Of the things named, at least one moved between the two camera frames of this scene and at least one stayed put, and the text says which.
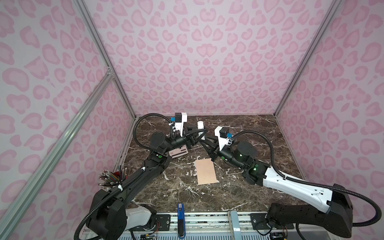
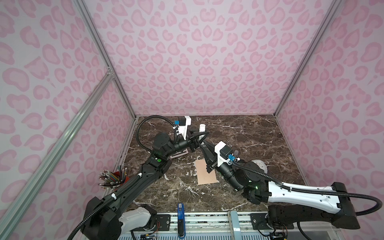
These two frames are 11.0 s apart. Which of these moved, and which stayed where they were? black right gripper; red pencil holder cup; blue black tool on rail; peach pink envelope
Moved: black right gripper
Stayed: blue black tool on rail; peach pink envelope; red pencil holder cup
